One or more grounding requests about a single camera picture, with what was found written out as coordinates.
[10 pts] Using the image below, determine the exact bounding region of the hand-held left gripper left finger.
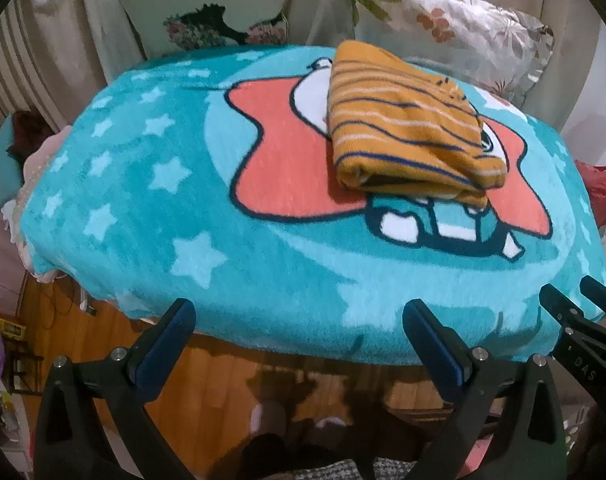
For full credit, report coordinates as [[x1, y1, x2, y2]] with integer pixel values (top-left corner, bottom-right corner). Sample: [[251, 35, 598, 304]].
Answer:
[[33, 297, 199, 480]]

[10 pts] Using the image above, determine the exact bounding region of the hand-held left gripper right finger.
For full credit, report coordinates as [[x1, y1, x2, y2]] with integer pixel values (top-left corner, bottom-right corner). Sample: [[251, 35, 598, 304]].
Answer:
[[402, 298, 570, 480]]

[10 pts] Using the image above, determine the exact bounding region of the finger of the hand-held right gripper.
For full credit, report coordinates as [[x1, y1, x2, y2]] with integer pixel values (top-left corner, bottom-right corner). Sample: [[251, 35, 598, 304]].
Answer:
[[579, 275, 606, 332], [539, 283, 592, 335]]

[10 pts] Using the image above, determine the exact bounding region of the mustard striped knit sweater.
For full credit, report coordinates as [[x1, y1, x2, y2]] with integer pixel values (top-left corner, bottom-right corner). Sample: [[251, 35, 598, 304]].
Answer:
[[326, 40, 508, 209]]

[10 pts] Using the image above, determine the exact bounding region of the red cloth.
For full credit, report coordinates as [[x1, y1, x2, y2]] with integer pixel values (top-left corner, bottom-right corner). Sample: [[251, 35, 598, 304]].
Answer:
[[574, 159, 606, 232]]

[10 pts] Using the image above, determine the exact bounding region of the person's left foot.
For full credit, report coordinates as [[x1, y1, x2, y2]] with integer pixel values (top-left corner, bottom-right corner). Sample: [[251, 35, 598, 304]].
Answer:
[[248, 400, 289, 436]]

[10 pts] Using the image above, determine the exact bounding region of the person's foot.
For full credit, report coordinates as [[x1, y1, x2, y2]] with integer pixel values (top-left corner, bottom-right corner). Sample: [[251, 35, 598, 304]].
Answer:
[[248, 400, 289, 436], [313, 414, 351, 431]]

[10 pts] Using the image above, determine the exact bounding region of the person's right foot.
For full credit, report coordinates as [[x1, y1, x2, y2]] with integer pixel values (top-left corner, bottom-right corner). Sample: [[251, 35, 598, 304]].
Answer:
[[313, 414, 351, 431]]

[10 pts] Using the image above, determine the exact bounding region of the teal star printed blanket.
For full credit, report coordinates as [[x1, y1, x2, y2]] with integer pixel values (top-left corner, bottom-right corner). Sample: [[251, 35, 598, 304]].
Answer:
[[18, 46, 606, 367]]

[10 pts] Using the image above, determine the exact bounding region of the yellow box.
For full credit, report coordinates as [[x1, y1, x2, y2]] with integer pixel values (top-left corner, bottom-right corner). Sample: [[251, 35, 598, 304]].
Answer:
[[0, 306, 25, 342]]

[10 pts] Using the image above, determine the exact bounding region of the person's checkered clothing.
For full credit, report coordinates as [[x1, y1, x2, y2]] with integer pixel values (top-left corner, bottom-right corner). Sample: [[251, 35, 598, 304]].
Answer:
[[292, 454, 415, 480]]

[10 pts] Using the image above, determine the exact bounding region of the teal pillow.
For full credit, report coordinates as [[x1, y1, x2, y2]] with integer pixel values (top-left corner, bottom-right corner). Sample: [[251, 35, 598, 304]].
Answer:
[[0, 112, 29, 208]]

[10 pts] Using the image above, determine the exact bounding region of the dark maroon cloth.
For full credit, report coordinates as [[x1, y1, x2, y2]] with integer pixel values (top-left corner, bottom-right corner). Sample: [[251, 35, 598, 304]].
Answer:
[[7, 110, 56, 162]]

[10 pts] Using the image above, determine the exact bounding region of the white leaf print pillow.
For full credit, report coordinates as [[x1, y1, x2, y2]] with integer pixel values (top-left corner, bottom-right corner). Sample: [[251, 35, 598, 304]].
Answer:
[[342, 0, 556, 110]]

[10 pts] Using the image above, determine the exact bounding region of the pale bird print pillow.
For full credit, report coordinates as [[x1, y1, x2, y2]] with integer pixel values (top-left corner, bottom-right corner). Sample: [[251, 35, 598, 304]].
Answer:
[[108, 0, 300, 61]]

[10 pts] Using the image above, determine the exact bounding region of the beige fabric backrest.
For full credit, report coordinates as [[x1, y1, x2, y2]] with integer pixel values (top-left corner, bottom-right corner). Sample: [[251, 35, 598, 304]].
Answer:
[[13, 0, 604, 131]]

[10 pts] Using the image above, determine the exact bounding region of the black floor cable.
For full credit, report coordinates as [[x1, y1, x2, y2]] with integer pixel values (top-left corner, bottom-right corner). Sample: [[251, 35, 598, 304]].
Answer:
[[37, 272, 86, 321]]

